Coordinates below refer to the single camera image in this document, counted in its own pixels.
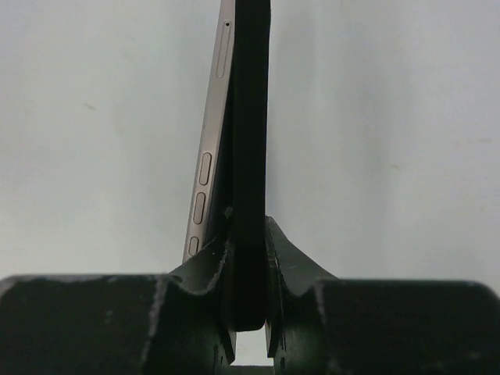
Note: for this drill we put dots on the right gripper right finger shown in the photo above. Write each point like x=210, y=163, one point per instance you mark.
x=320, y=324

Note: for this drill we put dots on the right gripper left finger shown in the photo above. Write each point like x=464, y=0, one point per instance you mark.
x=167, y=323

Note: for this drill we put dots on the lilac white phone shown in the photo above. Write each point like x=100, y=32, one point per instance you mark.
x=205, y=186

